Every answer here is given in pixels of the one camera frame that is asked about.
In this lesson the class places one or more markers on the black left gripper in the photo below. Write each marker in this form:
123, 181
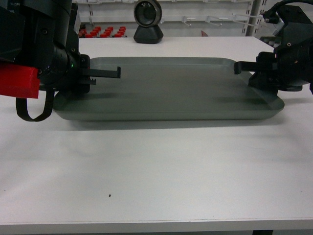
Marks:
83, 81

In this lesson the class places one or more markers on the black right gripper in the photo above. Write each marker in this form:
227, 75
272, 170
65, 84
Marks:
265, 80

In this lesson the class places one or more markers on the grey-green serving tray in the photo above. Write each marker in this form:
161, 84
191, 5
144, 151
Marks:
168, 88

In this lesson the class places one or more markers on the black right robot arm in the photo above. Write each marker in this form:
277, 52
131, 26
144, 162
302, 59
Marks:
290, 65

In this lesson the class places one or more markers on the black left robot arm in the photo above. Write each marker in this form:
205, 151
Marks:
39, 49

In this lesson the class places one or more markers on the red-capped bottles row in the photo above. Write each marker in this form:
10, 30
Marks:
98, 32

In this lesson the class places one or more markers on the white pegboard hooks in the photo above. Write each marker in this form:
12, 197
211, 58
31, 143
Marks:
245, 19

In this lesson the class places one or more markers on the black round barcode scanner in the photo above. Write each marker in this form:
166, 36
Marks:
147, 14

